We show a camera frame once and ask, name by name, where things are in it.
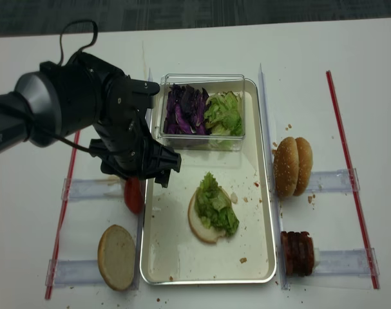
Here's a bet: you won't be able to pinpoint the white rectangular metal tray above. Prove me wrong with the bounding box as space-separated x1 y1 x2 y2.
140 79 276 285

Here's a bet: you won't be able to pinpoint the clear plastic salad container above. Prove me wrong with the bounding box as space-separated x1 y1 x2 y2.
153 73 245 151

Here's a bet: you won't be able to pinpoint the bottom bun on tray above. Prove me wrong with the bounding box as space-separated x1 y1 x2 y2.
187 187 228 244

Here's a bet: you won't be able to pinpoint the red tomato slices stack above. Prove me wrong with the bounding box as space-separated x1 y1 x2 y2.
124 178 144 214

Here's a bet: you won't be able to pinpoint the long clear rail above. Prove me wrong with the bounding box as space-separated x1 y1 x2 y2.
131 68 153 290
258 64 291 291

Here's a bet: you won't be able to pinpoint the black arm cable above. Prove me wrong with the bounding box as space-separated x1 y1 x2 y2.
37 19 112 155

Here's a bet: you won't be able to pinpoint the right long clear rail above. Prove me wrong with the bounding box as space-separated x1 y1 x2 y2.
258 64 291 291

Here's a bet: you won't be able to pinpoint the right red strip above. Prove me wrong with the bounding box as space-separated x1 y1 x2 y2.
325 70 380 290

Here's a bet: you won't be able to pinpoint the purple cabbage leaves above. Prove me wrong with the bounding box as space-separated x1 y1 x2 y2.
163 84 211 135

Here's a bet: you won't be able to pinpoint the left red strip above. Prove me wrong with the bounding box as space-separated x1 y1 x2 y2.
44 148 77 301

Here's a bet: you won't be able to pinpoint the green lettuce on bun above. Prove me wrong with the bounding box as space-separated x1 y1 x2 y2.
193 172 239 243

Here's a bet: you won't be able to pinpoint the lower right clear holder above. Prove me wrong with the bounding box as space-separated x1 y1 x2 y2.
312 248 380 277

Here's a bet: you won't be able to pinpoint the red strip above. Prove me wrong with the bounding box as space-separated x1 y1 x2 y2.
44 148 77 301
325 70 380 290

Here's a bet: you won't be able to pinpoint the clear holder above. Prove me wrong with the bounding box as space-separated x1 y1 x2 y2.
45 259 105 286
61 176 125 201
312 248 380 277
305 169 360 193

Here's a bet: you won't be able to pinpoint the upper right clear holder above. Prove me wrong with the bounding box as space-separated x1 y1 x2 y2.
305 169 360 193

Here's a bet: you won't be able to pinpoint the stack of bacon patties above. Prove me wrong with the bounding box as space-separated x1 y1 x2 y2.
280 231 315 277

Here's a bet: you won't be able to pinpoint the lower left clear holder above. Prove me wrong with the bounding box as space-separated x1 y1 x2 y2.
45 259 105 286

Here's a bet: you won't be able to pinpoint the left long clear rail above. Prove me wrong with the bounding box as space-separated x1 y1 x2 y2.
131 68 153 290

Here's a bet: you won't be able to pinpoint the sesame top bun rear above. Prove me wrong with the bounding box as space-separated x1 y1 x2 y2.
293 137 313 196

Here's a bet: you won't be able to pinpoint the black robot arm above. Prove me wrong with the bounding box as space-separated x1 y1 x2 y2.
0 51 181 187

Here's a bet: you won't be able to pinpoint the sesame bun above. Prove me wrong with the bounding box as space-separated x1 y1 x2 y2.
273 136 299 198
293 137 313 196

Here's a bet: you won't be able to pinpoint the green lettuce in container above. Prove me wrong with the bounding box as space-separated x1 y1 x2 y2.
204 91 243 136

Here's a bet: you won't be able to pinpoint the upper left clear holder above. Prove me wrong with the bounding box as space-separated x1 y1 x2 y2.
61 176 125 201

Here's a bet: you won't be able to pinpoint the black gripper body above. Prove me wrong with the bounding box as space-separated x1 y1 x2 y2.
89 111 182 180

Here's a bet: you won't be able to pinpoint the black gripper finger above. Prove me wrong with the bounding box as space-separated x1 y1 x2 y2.
155 169 171 188

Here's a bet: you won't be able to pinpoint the white pusher block right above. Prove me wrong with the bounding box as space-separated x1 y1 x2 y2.
313 247 320 268

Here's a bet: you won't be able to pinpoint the sesame top bun front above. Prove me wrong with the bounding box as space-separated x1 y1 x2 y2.
273 136 299 198

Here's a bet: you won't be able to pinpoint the bun half at left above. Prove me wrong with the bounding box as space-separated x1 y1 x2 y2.
97 225 136 291

